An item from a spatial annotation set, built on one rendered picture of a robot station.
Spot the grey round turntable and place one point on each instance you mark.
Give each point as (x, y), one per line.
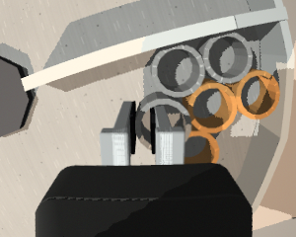
(48, 123)

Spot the bronze bushing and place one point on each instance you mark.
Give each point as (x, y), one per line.
(268, 95)
(223, 117)
(210, 152)

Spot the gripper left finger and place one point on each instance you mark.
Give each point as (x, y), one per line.
(118, 143)

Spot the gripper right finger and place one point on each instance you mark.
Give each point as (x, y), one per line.
(167, 142)

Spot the grey metal bushing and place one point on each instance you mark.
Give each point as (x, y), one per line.
(152, 100)
(196, 76)
(242, 61)

